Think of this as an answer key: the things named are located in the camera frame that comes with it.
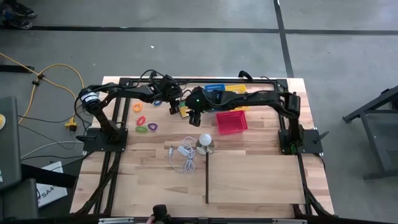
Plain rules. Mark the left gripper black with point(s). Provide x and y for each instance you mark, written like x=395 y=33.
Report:
x=169 y=90

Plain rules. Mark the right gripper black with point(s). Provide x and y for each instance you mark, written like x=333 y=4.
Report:
x=197 y=102

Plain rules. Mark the yellow crayon box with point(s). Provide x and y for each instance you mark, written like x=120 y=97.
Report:
x=184 y=112

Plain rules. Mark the blue plastic bin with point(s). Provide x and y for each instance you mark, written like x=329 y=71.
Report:
x=158 y=103

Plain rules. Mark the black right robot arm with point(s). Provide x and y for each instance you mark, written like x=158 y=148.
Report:
x=255 y=98

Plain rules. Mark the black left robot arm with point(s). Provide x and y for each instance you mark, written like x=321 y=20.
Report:
x=124 y=91

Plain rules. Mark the blue plastic basket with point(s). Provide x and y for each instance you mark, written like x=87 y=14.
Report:
x=214 y=87

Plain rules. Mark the brass lamp with white bulb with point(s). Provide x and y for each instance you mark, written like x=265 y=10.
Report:
x=205 y=139

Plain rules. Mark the red plastic basket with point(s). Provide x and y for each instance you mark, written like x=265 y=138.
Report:
x=231 y=123

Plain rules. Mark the yellow plastic basket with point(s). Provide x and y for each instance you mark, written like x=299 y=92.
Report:
x=236 y=88

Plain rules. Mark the raised wooden shelf board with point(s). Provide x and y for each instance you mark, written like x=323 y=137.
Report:
x=255 y=180

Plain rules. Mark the black handheld device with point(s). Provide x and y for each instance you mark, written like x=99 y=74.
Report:
x=160 y=211

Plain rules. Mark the person's hand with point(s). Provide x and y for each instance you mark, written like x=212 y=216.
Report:
x=150 y=220

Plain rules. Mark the black floor bar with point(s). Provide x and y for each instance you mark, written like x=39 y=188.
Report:
x=15 y=68

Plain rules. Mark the black metal stand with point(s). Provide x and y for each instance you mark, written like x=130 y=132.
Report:
x=353 y=116

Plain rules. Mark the white printed box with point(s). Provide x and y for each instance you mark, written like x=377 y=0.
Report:
x=51 y=196

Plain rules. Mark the person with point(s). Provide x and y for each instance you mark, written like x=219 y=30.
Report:
x=21 y=12

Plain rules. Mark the dark grey case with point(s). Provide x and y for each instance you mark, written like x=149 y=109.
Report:
x=9 y=140

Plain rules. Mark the dark grey box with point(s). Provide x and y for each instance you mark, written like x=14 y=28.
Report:
x=18 y=199

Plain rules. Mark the black metal table frame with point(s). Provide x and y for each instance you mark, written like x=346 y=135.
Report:
x=217 y=81

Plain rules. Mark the black shelf support frame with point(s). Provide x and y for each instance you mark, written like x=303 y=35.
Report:
x=207 y=177

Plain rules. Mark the silver metal bracket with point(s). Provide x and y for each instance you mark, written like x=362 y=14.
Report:
x=115 y=220
x=289 y=221

